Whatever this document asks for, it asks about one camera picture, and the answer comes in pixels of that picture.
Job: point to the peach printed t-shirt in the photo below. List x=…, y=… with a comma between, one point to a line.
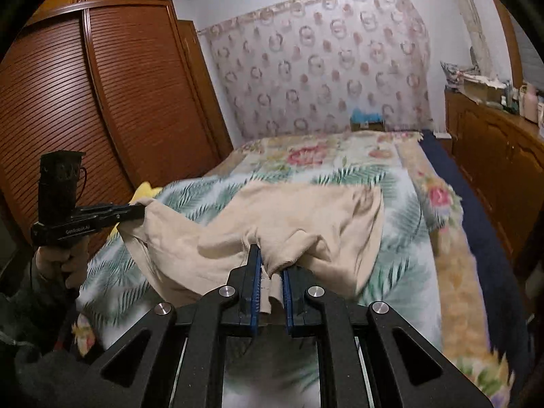
x=297, y=212

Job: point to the person's left forearm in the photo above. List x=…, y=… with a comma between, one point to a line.
x=29, y=306

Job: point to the floral fabric bag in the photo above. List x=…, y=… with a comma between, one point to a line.
x=457, y=74

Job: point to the green leaf-print blanket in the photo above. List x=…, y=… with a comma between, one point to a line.
x=403, y=263

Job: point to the pink thermos bottle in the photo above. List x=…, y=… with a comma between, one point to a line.
x=530, y=104

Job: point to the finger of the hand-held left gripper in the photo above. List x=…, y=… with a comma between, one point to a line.
x=129, y=211

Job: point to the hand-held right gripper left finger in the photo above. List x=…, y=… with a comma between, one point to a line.
x=256, y=293

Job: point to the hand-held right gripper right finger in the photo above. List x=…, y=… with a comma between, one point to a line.
x=288, y=301

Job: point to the beige window curtain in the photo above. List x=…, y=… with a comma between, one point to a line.
x=474, y=29

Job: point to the floral blanket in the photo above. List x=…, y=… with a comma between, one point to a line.
x=459, y=289

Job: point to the wooden louvered wardrobe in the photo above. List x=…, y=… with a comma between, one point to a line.
x=140, y=93

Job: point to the open beige cardboard box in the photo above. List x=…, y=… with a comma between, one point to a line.
x=482, y=89

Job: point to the circle-patterned sheer curtain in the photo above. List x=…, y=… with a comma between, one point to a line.
x=318, y=63

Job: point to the wooden sideboard cabinet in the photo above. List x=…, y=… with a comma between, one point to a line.
x=488, y=144

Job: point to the yellow plush toy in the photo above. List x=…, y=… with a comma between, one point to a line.
x=144, y=191

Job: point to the person's left hand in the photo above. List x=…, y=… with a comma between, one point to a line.
x=72, y=259

